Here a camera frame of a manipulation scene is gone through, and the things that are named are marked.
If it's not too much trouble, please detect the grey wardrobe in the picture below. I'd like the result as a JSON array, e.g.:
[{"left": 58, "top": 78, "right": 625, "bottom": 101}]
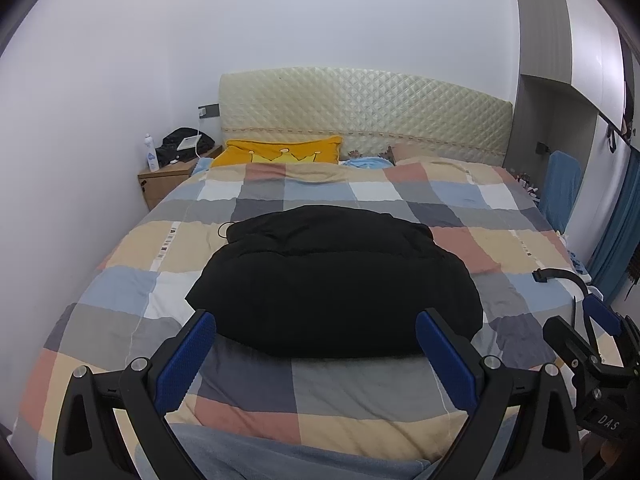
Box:
[{"left": 510, "top": 0, "right": 640, "bottom": 241}]

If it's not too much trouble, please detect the checkered bed blanket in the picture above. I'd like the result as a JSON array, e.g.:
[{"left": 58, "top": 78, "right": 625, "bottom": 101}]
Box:
[{"left": 12, "top": 157, "right": 596, "bottom": 480}]

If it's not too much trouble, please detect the wooden nightstand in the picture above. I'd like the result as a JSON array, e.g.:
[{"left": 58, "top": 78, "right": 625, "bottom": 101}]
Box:
[{"left": 138, "top": 145, "right": 223, "bottom": 212}]

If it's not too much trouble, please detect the grey-blue fleece cloth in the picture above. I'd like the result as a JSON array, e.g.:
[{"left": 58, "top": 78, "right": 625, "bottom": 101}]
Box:
[{"left": 115, "top": 422, "right": 451, "bottom": 480}]

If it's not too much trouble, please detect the light blue cloth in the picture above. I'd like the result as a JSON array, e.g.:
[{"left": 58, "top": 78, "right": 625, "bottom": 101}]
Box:
[{"left": 340, "top": 156, "right": 396, "bottom": 170}]

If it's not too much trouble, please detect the pink pillow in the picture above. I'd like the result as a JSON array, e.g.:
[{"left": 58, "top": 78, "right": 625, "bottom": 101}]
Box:
[{"left": 392, "top": 144, "right": 501, "bottom": 167}]

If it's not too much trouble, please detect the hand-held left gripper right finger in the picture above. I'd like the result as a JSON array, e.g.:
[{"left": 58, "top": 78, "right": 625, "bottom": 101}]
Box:
[{"left": 415, "top": 308, "right": 585, "bottom": 480}]

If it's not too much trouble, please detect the blue curtain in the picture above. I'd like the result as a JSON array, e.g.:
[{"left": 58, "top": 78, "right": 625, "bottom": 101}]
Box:
[{"left": 585, "top": 150, "right": 640, "bottom": 306}]

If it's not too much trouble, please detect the cream quilted headboard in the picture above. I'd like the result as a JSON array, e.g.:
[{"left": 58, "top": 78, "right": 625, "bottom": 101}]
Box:
[{"left": 219, "top": 66, "right": 514, "bottom": 168}]

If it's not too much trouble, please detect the black bag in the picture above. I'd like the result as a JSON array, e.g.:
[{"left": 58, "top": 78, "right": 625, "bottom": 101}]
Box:
[{"left": 156, "top": 128, "right": 217, "bottom": 165}]

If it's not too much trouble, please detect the black puffer jacket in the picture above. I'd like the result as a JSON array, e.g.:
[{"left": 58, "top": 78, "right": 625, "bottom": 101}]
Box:
[{"left": 185, "top": 205, "right": 485, "bottom": 360}]

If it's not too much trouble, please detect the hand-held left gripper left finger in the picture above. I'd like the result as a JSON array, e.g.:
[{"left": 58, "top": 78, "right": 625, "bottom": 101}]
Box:
[{"left": 52, "top": 308, "right": 218, "bottom": 480}]

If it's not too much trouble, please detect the patterned pillow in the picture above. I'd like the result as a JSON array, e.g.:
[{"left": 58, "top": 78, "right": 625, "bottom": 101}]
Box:
[{"left": 344, "top": 146, "right": 398, "bottom": 163}]

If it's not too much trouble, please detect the yellow pillow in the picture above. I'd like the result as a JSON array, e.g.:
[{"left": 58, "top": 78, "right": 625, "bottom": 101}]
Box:
[{"left": 210, "top": 136, "right": 345, "bottom": 168}]

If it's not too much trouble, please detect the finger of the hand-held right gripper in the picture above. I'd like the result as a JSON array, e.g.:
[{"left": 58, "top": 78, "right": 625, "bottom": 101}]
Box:
[
  {"left": 542, "top": 314, "right": 608, "bottom": 401},
  {"left": 584, "top": 292, "right": 640, "bottom": 361}
]

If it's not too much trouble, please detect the row of small bottles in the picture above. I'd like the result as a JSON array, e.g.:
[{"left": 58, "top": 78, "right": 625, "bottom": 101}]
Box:
[{"left": 515, "top": 170, "right": 542, "bottom": 202}]

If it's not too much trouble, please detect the blue towel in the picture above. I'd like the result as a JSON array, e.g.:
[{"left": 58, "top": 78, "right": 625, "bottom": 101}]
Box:
[{"left": 542, "top": 151, "right": 583, "bottom": 236}]

